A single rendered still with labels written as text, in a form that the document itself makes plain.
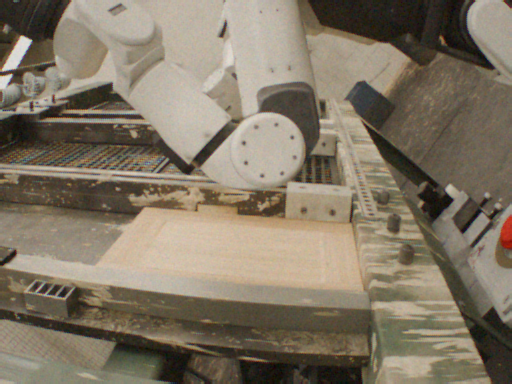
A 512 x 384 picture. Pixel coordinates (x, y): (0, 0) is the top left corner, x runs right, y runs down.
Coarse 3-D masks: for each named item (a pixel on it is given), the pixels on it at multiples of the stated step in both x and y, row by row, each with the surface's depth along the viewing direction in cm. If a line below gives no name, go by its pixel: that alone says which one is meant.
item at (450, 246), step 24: (432, 192) 102; (456, 192) 101; (432, 216) 102; (456, 216) 88; (480, 216) 78; (432, 240) 87; (456, 240) 86; (456, 264) 81; (456, 288) 69; (480, 288) 70; (480, 312) 66; (504, 336) 65
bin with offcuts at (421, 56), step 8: (400, 40) 482; (440, 40) 484; (400, 48) 493; (408, 48) 486; (416, 48) 482; (424, 48) 480; (408, 56) 500; (416, 56) 490; (424, 56) 485; (432, 56) 482; (424, 64) 494
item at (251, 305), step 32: (0, 288) 68; (96, 288) 66; (128, 288) 65; (160, 288) 66; (192, 288) 66; (224, 288) 67; (256, 288) 67; (288, 288) 67; (192, 320) 66; (224, 320) 65; (256, 320) 65; (288, 320) 64; (320, 320) 64; (352, 320) 63
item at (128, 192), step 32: (0, 192) 104; (32, 192) 103; (64, 192) 102; (96, 192) 101; (128, 192) 100; (160, 192) 99; (192, 192) 99; (224, 192) 98; (256, 192) 97; (288, 192) 97; (320, 192) 97
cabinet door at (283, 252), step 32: (160, 224) 92; (192, 224) 94; (224, 224) 94; (256, 224) 95; (288, 224) 95; (320, 224) 96; (128, 256) 79; (160, 256) 80; (192, 256) 81; (224, 256) 82; (256, 256) 82; (288, 256) 83; (320, 256) 83; (352, 256) 83; (320, 288) 72; (352, 288) 72
